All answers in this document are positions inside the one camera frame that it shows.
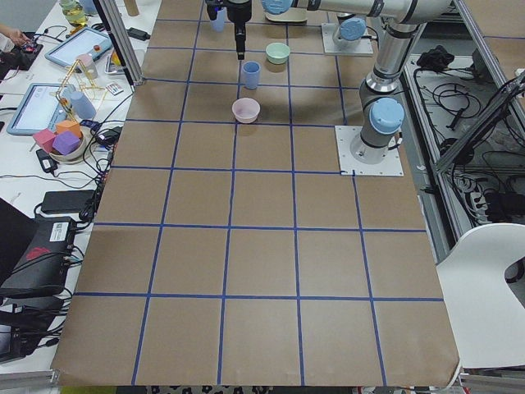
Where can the blue cup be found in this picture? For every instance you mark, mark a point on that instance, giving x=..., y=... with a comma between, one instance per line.
x=218, y=23
x=250, y=74

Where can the green bowl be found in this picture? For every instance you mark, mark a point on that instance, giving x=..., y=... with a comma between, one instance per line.
x=277, y=53

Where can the cream toaster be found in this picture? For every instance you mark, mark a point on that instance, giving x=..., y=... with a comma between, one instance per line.
x=292, y=15

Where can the pink bowl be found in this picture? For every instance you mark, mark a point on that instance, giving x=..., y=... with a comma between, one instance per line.
x=245, y=110

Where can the black power adapter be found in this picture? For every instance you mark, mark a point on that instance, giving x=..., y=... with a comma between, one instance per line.
x=138, y=34

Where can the blue tablet far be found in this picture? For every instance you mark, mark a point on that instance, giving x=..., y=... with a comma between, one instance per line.
x=85, y=41

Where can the blue tablet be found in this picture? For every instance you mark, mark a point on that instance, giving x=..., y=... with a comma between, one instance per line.
x=39, y=109
x=85, y=41

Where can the blue tablet near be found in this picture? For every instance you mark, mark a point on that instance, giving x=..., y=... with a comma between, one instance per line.
x=39, y=109

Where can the bowl with coloured blocks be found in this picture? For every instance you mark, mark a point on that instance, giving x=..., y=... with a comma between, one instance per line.
x=66, y=144

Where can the black laptop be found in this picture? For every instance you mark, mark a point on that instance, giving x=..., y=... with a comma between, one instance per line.
x=34, y=253

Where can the white chair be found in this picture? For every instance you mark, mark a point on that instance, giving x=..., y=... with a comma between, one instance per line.
x=487, y=318

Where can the aluminium frame post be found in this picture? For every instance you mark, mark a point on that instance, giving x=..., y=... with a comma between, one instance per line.
x=111, y=18

